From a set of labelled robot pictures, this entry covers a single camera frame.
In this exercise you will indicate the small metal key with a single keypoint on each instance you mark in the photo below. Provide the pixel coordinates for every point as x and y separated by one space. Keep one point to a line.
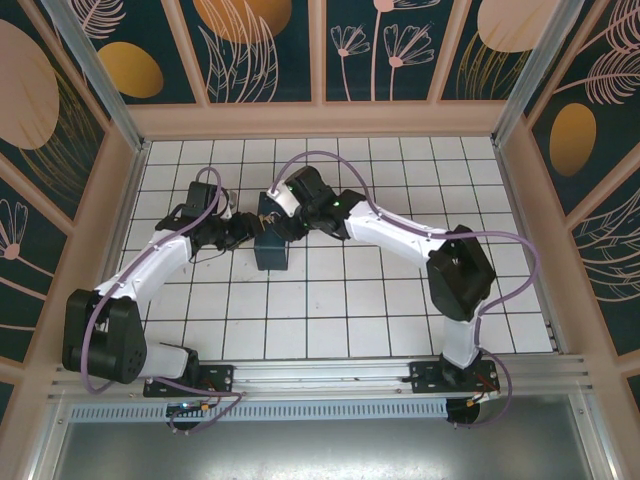
272 218

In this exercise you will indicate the blue starry night box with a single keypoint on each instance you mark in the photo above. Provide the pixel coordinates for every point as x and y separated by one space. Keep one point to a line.
272 255

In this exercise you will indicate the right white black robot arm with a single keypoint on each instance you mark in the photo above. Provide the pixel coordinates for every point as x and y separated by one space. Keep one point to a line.
400 235

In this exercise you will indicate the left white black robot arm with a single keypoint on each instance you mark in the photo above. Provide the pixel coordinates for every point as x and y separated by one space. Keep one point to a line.
150 265

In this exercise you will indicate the grey metal panel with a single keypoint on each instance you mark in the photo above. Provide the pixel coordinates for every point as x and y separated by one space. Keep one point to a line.
320 450

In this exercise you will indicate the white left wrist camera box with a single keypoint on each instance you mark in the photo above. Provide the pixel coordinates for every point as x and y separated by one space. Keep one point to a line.
229 205

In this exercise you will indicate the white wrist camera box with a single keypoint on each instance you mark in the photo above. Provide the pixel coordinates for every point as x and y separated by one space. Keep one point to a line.
229 205
284 199

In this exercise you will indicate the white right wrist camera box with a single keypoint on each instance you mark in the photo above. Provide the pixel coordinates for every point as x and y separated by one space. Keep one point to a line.
284 199

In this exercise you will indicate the aluminium table side rail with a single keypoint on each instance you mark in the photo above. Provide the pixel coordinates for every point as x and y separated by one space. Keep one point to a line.
131 200
514 200

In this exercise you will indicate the aluminium mounting rail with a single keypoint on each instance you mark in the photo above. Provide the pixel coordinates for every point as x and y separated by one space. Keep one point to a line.
320 375

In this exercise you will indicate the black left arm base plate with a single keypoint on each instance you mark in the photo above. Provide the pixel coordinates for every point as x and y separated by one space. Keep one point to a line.
220 377

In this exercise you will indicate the aluminium frame post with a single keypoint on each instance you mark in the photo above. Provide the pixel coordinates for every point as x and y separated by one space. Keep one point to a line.
100 75
535 65

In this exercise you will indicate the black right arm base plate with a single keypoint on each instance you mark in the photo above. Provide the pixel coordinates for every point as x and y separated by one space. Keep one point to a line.
425 377

